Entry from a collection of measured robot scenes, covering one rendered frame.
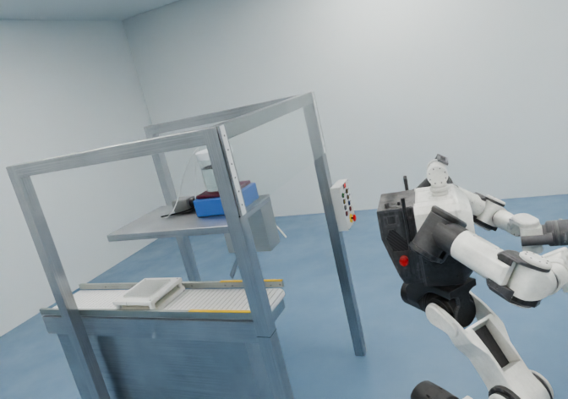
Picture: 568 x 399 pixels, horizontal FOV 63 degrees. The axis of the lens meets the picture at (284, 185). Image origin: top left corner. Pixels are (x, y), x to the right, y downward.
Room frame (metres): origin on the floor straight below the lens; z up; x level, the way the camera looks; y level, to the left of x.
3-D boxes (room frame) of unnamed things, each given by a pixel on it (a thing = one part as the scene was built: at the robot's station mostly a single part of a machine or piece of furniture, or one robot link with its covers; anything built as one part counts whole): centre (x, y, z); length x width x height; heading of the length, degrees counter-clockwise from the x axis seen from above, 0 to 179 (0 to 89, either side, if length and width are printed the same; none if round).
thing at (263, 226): (2.01, 0.19, 1.12); 0.22 x 0.11 x 0.20; 64
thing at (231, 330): (2.16, 0.77, 0.76); 1.30 x 0.29 x 0.10; 64
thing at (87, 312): (2.03, 0.82, 0.83); 1.32 x 0.02 x 0.03; 64
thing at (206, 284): (2.27, 0.70, 0.83); 1.32 x 0.02 x 0.03; 64
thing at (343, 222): (2.57, -0.31, 0.95); 0.17 x 0.06 x 0.26; 154
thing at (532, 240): (1.48, -0.82, 1.01); 0.11 x 0.11 x 0.11; 63
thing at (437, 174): (1.50, -0.51, 1.31); 0.10 x 0.07 x 0.09; 161
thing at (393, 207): (1.52, -0.45, 1.11); 0.34 x 0.30 x 0.36; 161
